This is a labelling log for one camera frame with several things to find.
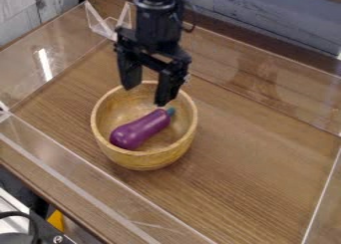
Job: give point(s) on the yellow black machine base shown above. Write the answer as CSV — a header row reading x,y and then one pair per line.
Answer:
x,y
33,230

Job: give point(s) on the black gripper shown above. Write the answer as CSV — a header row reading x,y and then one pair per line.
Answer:
x,y
154,37

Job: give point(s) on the purple toy eggplant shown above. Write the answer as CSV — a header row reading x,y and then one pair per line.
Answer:
x,y
130,135

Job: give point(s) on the clear acrylic tray wall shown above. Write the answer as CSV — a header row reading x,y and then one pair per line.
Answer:
x,y
111,210

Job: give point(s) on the brown wooden bowl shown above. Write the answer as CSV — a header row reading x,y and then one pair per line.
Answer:
x,y
123,106

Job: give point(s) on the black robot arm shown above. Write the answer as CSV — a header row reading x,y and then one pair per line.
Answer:
x,y
150,46

